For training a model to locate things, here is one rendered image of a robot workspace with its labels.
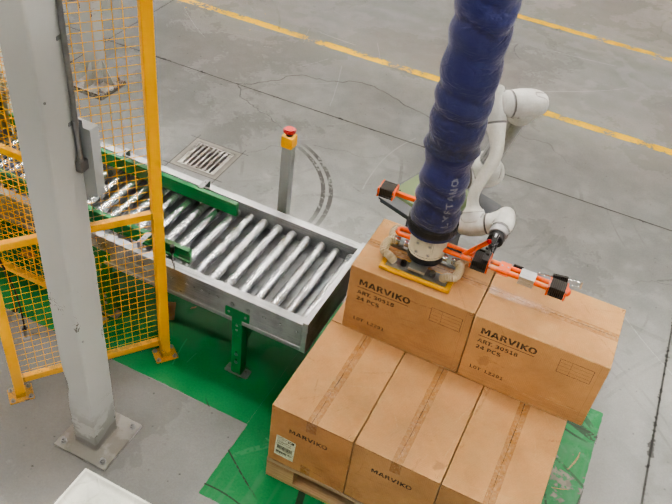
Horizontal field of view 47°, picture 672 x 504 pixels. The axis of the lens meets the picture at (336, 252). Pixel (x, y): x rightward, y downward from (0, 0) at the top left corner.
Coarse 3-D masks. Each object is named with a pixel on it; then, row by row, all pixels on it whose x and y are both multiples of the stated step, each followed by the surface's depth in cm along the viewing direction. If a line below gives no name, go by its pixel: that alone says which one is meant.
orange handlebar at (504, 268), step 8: (400, 192) 378; (400, 232) 356; (408, 232) 358; (456, 248) 352; (456, 256) 349; (464, 256) 348; (496, 264) 348; (504, 264) 346; (504, 272) 344; (512, 272) 344; (520, 272) 345; (544, 280) 342; (544, 288) 339; (568, 288) 339
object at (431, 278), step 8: (384, 264) 356; (392, 264) 356; (400, 264) 356; (408, 264) 357; (392, 272) 355; (400, 272) 353; (408, 272) 353; (432, 272) 351; (416, 280) 352; (424, 280) 351; (432, 280) 351; (440, 288) 349; (448, 288) 349
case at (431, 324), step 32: (384, 224) 382; (352, 288) 366; (384, 288) 357; (416, 288) 351; (480, 288) 355; (352, 320) 379; (384, 320) 369; (416, 320) 360; (448, 320) 352; (416, 352) 373; (448, 352) 363
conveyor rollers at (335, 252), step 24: (120, 192) 442; (168, 216) 430; (192, 216) 433; (216, 216) 437; (192, 240) 420; (264, 240) 424; (288, 240) 427; (240, 264) 408; (264, 264) 410; (288, 264) 413; (312, 264) 418; (240, 288) 395; (264, 288) 396; (288, 288) 399; (312, 288) 402
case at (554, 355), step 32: (512, 288) 357; (480, 320) 342; (512, 320) 342; (544, 320) 344; (576, 320) 346; (608, 320) 348; (480, 352) 353; (512, 352) 345; (544, 352) 337; (576, 352) 331; (608, 352) 334; (512, 384) 356; (544, 384) 348; (576, 384) 340; (576, 416) 351
